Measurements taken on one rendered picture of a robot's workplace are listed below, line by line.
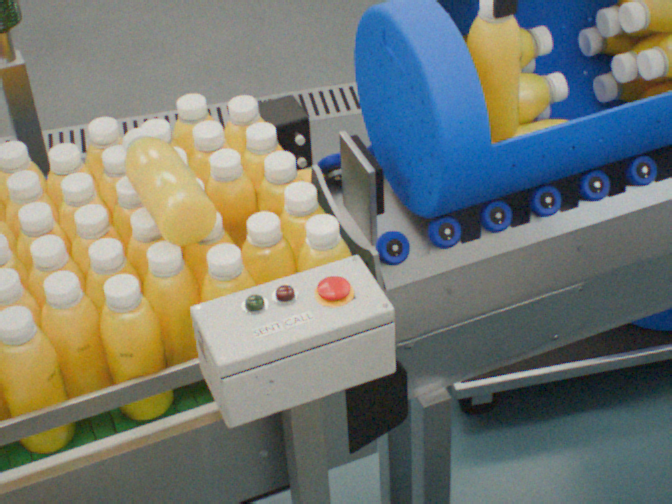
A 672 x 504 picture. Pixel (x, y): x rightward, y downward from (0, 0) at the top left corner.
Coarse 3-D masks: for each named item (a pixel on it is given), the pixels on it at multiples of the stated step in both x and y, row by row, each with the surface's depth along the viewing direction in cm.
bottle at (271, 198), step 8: (296, 176) 157; (264, 184) 158; (272, 184) 157; (280, 184) 157; (288, 184) 157; (264, 192) 158; (272, 192) 157; (280, 192) 157; (264, 200) 158; (272, 200) 157; (280, 200) 157; (264, 208) 159; (272, 208) 158; (280, 208) 158
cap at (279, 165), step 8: (280, 152) 158; (288, 152) 158; (272, 160) 157; (280, 160) 157; (288, 160) 156; (272, 168) 155; (280, 168) 155; (288, 168) 156; (272, 176) 156; (280, 176) 156; (288, 176) 156
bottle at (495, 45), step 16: (480, 16) 151; (512, 16) 152; (480, 32) 151; (496, 32) 151; (512, 32) 151; (480, 48) 152; (496, 48) 151; (512, 48) 152; (480, 64) 153; (496, 64) 152; (512, 64) 153; (480, 80) 155; (496, 80) 154; (512, 80) 155; (496, 96) 155; (512, 96) 156; (496, 112) 157; (512, 112) 158; (496, 128) 159; (512, 128) 160
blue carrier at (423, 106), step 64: (448, 0) 169; (576, 0) 181; (384, 64) 161; (448, 64) 150; (576, 64) 185; (384, 128) 168; (448, 128) 150; (576, 128) 157; (640, 128) 162; (448, 192) 155; (512, 192) 164
